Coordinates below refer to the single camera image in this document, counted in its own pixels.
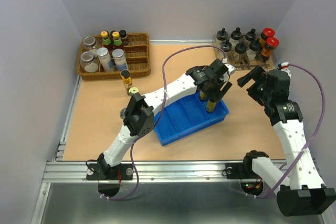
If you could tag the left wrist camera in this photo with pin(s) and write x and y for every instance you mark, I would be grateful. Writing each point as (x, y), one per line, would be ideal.
(231, 69)

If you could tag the black top cruet back right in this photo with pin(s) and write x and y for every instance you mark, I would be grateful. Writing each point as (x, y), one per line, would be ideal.
(250, 36)

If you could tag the black top cruet front right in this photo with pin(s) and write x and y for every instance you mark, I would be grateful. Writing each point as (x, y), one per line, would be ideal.
(254, 47)

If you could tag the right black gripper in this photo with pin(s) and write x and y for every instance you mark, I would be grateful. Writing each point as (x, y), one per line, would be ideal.
(256, 74)

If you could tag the clear glass jar front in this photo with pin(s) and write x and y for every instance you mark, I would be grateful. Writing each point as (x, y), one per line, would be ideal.
(89, 62)

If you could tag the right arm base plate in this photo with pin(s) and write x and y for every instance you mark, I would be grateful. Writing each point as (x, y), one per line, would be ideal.
(238, 170)

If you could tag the green lid spice jar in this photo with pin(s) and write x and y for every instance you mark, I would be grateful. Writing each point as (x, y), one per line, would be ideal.
(133, 90)

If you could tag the black cruet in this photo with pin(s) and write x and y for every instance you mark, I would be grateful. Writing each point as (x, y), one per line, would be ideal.
(235, 36)
(239, 51)
(226, 46)
(250, 36)
(254, 47)
(222, 35)

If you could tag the clear glass jar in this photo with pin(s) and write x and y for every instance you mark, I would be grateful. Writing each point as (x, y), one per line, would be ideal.
(89, 62)
(90, 43)

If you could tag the silver lid grinder jar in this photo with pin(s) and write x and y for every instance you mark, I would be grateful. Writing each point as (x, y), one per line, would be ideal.
(122, 113)

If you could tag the tall jar blue label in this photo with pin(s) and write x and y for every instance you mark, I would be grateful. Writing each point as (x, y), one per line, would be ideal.
(120, 59)

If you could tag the amber oil bottle black cap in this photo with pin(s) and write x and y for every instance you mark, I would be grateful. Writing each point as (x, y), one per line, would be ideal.
(126, 79)

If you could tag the black top cruet back left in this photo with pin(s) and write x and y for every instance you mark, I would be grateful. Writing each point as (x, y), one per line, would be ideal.
(222, 35)

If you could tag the clear glass jar back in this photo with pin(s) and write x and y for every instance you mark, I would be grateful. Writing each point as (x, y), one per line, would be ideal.
(90, 43)

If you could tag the yellow label bottle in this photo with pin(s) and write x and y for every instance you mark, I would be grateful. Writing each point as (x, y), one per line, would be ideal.
(202, 96)
(210, 106)

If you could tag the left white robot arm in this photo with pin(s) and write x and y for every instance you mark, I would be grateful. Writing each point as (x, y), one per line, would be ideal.
(141, 110)

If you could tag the red lid jar front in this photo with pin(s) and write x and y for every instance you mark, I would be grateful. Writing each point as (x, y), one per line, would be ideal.
(270, 45)

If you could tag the red lid jar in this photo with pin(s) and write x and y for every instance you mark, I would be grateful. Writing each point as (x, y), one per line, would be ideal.
(265, 34)
(270, 45)

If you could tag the black top cruet front middle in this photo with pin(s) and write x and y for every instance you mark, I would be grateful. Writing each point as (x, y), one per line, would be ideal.
(239, 51)

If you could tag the aluminium frame rail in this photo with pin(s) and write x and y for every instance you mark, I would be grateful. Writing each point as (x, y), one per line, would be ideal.
(148, 172)

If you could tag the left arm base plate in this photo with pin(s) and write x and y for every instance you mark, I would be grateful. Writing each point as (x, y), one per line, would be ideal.
(117, 173)

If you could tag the blue divided plastic bin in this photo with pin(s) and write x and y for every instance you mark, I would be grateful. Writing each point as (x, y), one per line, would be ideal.
(185, 117)

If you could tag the wicker divided basket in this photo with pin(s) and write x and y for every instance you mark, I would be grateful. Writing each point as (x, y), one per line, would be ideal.
(137, 54)

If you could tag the tall jar white contents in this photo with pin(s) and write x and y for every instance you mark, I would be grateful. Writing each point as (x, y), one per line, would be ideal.
(105, 59)

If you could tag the red lid jar back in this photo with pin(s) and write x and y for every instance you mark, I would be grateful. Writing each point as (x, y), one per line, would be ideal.
(265, 34)

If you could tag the dark sauce bottle black cap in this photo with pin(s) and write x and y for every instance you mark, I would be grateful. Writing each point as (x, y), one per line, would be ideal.
(124, 37)

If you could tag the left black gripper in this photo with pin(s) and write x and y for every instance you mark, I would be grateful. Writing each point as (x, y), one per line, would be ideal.
(214, 95)

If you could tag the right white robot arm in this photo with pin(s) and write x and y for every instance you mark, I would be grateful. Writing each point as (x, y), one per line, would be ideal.
(299, 190)

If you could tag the black top cruet back middle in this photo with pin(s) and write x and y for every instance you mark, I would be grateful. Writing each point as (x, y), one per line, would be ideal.
(235, 36)

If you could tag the black top cruet front left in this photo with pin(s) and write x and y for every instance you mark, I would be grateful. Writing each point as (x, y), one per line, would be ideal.
(226, 46)

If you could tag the green label sauce bottle right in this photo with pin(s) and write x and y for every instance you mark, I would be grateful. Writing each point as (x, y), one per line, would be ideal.
(118, 44)

